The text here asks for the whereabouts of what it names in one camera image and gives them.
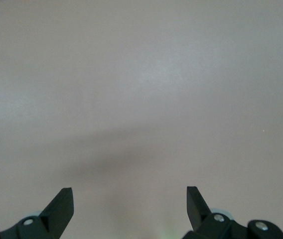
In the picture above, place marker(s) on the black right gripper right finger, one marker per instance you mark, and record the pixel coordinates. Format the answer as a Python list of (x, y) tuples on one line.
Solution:
[(206, 224)]

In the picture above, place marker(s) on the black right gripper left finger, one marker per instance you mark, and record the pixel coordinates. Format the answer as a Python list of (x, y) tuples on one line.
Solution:
[(54, 219)]

